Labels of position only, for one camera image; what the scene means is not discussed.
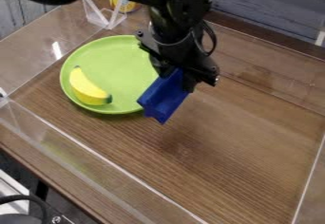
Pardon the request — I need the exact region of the black cable at corner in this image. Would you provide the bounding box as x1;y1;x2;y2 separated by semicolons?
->
0;194;50;224

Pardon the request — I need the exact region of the yellow toy banana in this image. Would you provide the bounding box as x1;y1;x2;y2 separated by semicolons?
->
68;65;112;106

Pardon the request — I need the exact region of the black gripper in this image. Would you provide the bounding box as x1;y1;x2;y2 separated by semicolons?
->
137;25;219;93

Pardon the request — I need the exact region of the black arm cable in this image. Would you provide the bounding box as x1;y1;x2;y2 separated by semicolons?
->
191;18;219;58

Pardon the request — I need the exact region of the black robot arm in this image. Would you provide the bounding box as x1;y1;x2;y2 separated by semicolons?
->
130;0;219;92

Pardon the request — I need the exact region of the yellow labelled tin can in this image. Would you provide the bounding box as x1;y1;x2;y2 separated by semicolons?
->
110;0;141;13

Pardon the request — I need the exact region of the blue cross-shaped block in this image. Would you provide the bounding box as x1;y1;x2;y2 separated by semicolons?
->
138;69;189;124

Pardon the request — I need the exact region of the green plastic plate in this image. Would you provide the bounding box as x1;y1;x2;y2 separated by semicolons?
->
60;35;159;115

